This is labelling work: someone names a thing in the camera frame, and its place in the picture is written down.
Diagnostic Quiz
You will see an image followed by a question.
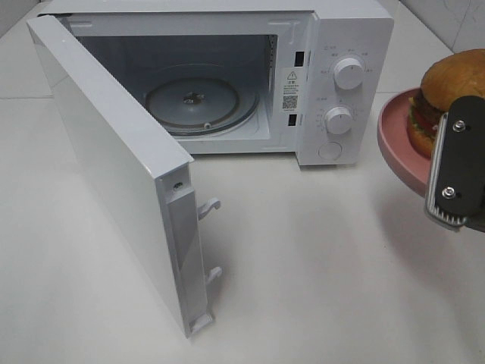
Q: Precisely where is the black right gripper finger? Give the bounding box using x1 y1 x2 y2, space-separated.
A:
424 96 484 231

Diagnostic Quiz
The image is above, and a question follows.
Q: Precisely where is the pink round plate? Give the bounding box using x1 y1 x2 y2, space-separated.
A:
377 88 431 197

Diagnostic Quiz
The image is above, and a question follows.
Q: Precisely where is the burger with brown bun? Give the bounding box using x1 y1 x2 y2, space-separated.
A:
407 49 484 158

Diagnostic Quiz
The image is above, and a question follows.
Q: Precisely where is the round white door release button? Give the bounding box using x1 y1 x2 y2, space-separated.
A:
318 142 343 161

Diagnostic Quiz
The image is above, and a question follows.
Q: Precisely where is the white microwave door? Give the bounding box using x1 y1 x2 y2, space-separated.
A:
27 15 221 335

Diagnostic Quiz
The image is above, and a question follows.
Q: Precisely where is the white lower timer knob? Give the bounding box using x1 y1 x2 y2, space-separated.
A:
324 106 353 135

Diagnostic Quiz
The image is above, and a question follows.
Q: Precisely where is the white upper microwave knob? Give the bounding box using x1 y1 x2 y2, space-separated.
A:
333 57 364 90

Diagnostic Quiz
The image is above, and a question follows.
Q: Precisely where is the white microwave oven body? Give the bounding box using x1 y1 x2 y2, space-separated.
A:
37 1 393 166

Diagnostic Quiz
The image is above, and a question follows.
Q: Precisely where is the white warning label with QR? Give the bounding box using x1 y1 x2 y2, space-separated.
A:
280 67 303 113

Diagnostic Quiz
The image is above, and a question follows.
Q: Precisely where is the glass microwave turntable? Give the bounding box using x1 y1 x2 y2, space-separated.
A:
145 77 259 137

